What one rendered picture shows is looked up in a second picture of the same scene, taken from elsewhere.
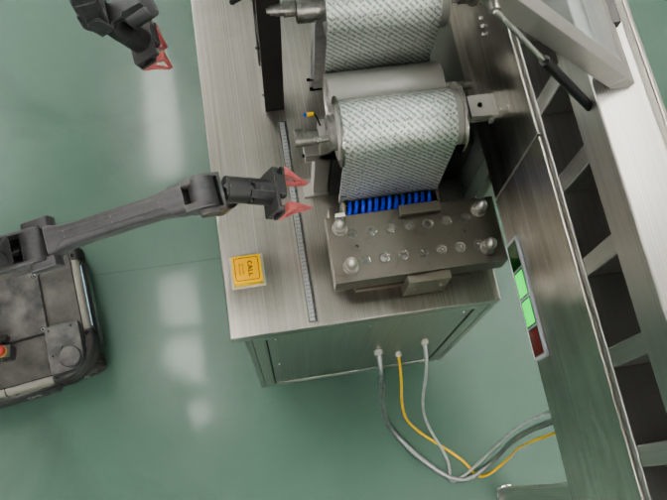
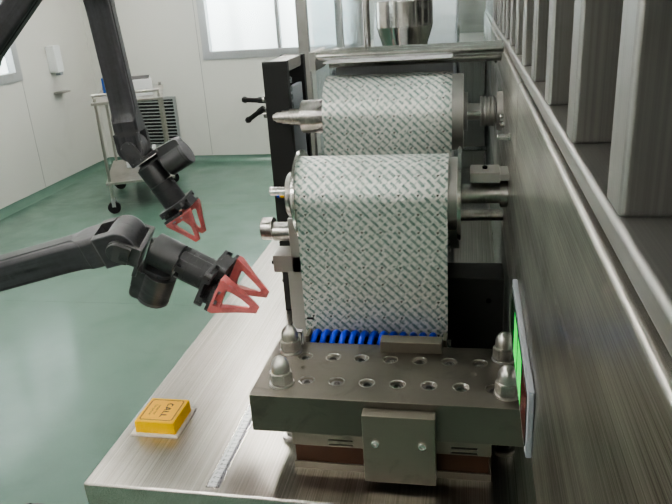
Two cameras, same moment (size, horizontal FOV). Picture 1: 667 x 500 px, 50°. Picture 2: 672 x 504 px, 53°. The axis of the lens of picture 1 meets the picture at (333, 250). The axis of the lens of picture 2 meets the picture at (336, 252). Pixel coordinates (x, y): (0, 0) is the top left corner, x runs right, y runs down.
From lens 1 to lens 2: 1.15 m
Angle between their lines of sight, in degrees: 52
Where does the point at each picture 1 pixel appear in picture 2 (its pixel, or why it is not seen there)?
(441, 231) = (436, 370)
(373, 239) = (331, 364)
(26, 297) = not seen: outside the picture
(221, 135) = (226, 319)
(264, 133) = (273, 323)
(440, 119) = (423, 164)
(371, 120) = (335, 160)
